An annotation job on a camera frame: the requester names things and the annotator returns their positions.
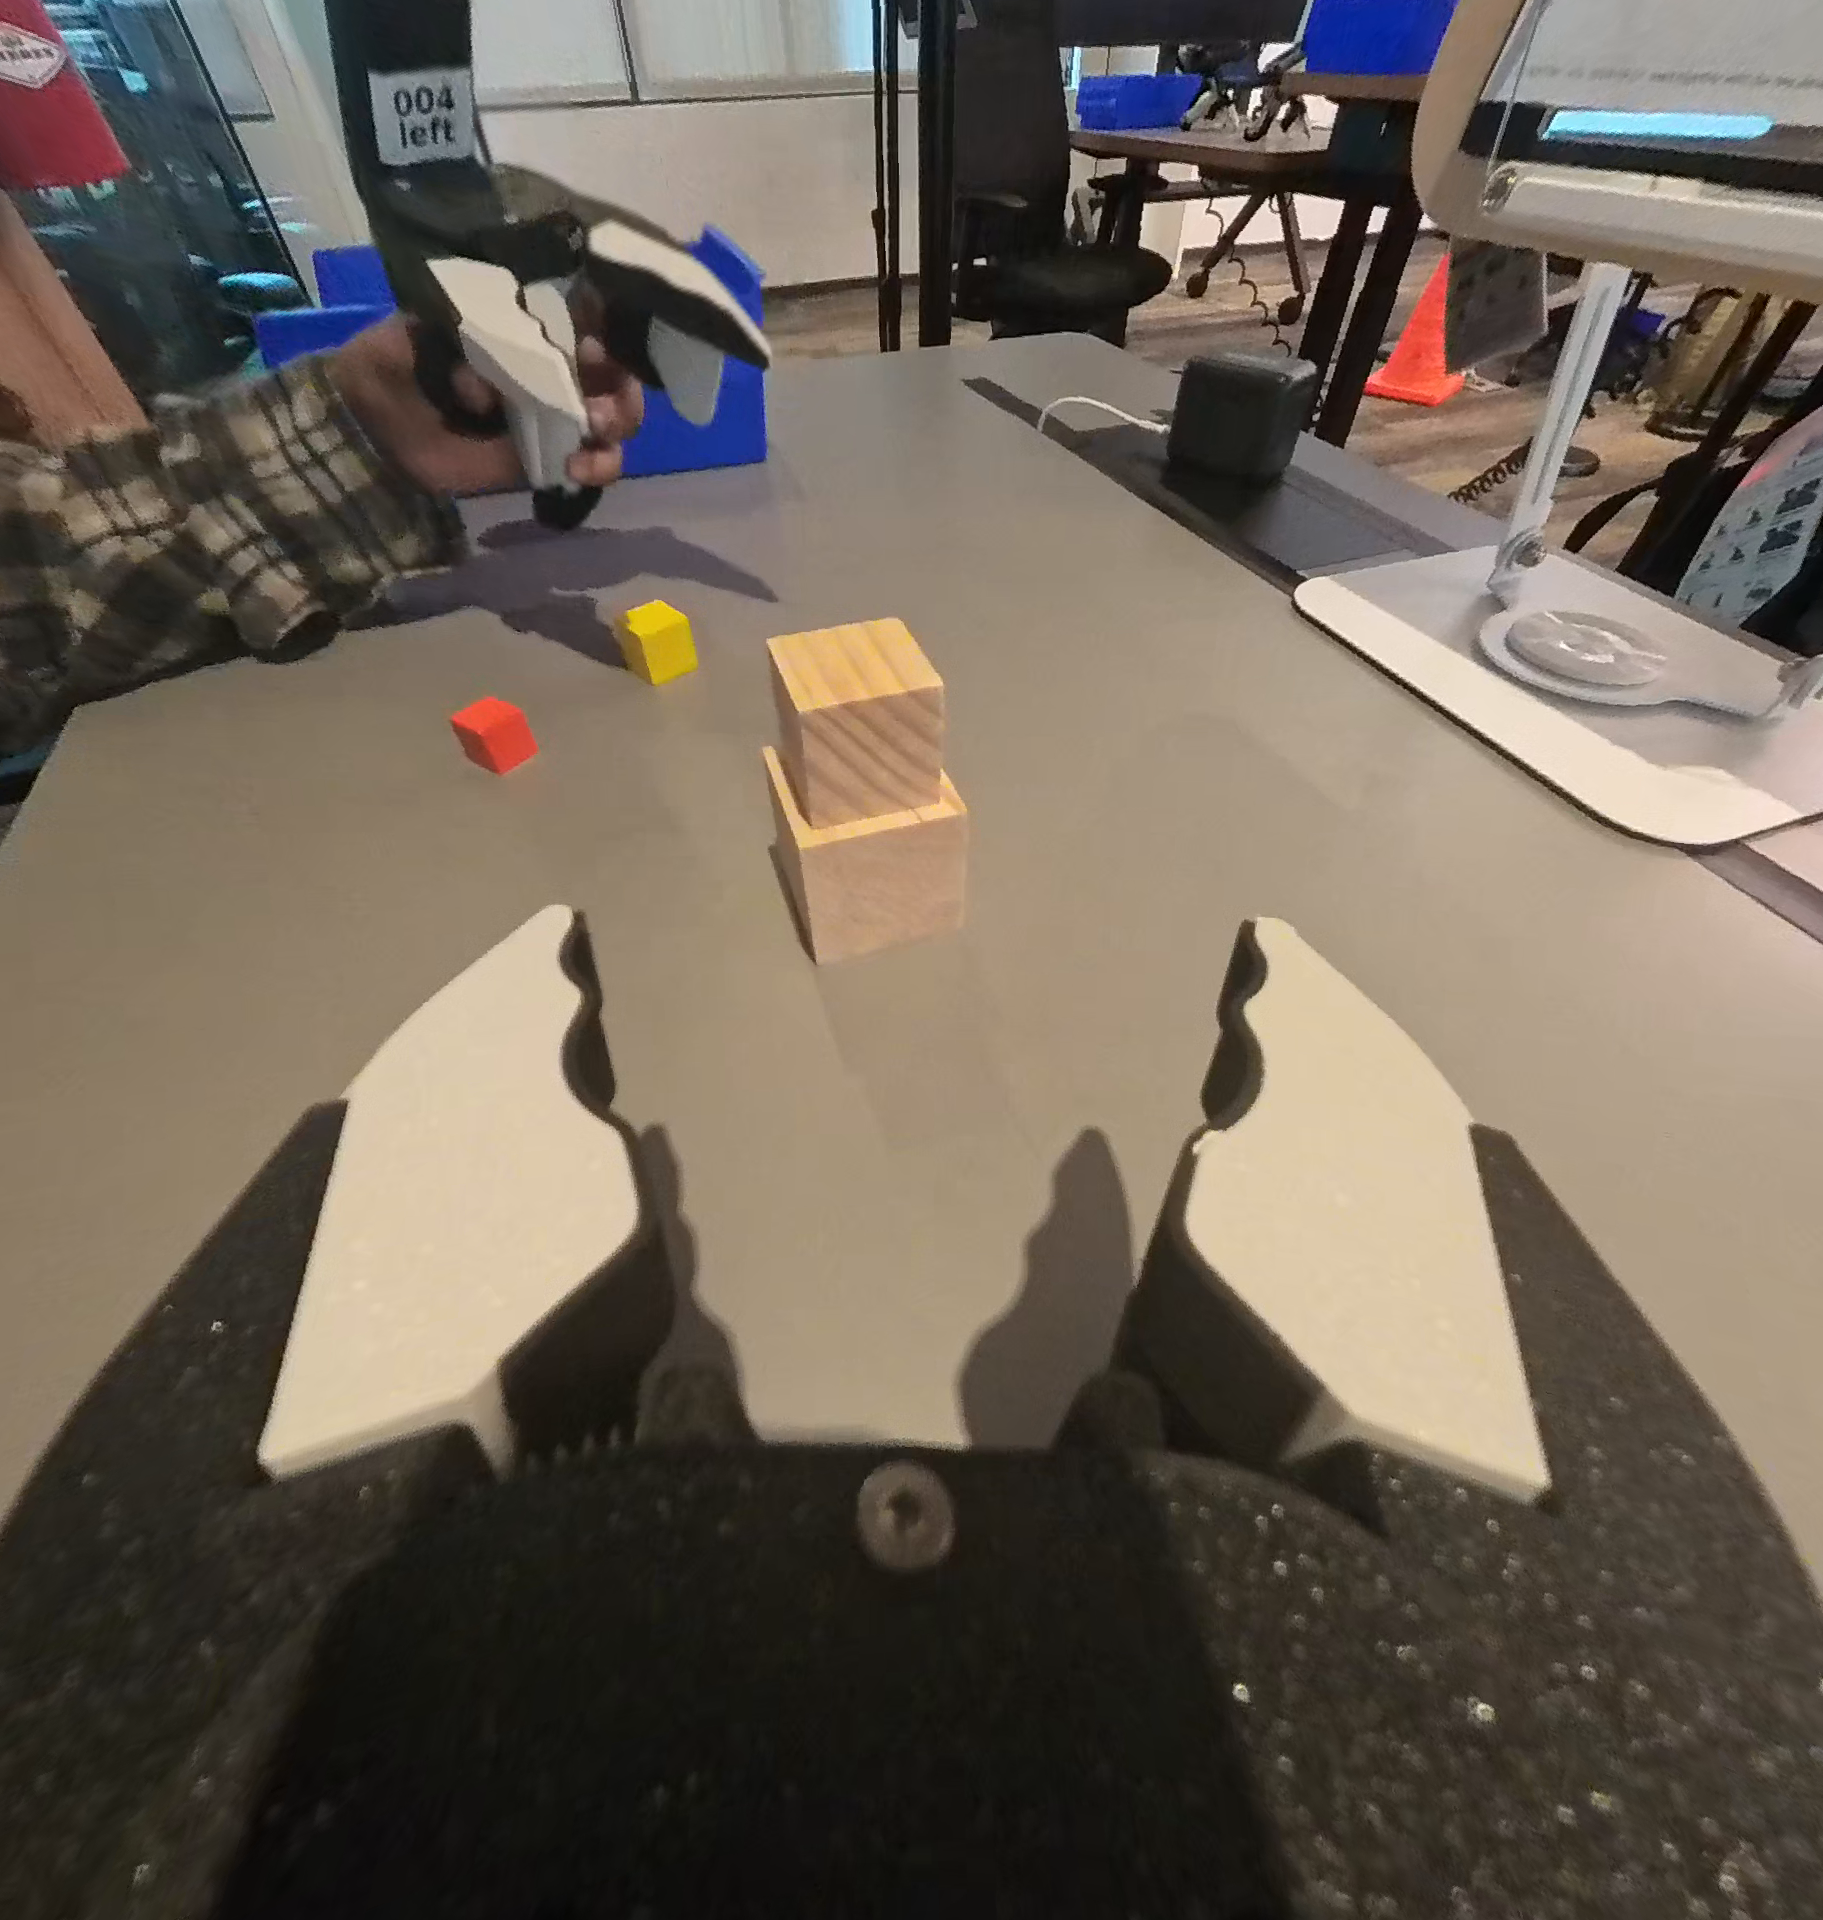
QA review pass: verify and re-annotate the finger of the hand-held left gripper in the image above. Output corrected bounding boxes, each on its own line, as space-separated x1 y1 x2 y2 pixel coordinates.
588 221 776 424
429 258 565 405

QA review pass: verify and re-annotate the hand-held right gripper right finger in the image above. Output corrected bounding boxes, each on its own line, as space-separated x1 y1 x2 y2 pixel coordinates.
1120 917 1555 1509

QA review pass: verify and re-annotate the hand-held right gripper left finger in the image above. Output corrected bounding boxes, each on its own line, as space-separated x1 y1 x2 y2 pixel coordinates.
255 904 677 1488

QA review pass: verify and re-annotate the yellow wooden cube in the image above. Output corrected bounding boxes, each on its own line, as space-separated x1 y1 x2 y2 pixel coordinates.
614 601 701 689

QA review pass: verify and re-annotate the small red wooden cube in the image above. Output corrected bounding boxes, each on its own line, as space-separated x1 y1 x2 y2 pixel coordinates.
450 696 540 777

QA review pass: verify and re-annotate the medium wooden cube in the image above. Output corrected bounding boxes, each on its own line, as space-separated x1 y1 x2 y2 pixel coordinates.
766 617 947 830

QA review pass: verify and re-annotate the large wooden cube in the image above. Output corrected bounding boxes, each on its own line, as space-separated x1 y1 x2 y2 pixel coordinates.
762 747 970 967

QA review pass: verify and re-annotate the person's left forearm plaid sleeve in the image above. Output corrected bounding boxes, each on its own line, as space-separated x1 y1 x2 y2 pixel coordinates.
0 361 469 752

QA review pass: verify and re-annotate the person's left hand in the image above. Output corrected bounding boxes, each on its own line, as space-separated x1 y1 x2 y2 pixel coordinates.
335 316 648 497

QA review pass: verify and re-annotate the large blue plastic bin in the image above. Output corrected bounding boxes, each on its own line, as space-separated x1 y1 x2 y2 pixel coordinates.
255 225 768 473

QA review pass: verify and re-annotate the black metal stand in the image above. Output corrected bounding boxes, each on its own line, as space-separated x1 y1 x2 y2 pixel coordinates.
869 0 961 353

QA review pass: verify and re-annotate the black office chair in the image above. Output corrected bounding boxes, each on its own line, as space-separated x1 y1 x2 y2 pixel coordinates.
948 0 1177 345

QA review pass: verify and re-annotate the brown wooden panel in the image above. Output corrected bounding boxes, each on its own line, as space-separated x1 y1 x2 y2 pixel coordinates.
0 186 150 447

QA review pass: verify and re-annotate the small blue plastic bin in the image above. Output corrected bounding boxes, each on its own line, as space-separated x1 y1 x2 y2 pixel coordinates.
1075 72 1207 135

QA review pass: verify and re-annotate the dark wooden desk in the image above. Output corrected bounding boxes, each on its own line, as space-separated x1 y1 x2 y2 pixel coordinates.
1068 75 1452 444

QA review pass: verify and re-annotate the white tablet stand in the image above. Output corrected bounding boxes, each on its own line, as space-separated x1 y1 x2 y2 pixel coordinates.
1294 261 1823 849

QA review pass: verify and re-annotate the black cube-shaped device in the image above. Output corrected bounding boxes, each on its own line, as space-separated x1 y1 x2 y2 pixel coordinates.
1165 352 1321 482

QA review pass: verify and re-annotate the small black toy robot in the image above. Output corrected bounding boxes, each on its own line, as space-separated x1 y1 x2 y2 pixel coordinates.
1173 42 1310 144

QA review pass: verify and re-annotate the blue plastic crate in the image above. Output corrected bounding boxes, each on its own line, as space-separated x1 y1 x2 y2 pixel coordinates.
1294 0 1461 77

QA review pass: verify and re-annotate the orange traffic cone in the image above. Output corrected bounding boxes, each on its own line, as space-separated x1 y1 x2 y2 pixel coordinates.
1365 252 1467 407

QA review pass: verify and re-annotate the printed paper sign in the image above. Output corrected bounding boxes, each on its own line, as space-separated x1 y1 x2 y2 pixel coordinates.
1444 240 1546 368

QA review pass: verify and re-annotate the printed leaflet card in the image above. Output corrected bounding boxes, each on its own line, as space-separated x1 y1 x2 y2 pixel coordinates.
1675 381 1823 623

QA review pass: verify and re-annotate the tablet screen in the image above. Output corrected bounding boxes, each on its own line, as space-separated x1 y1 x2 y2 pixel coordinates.
1413 0 1823 287

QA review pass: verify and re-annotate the black cable tray strip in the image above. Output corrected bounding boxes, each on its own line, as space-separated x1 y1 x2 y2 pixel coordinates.
963 376 1497 579

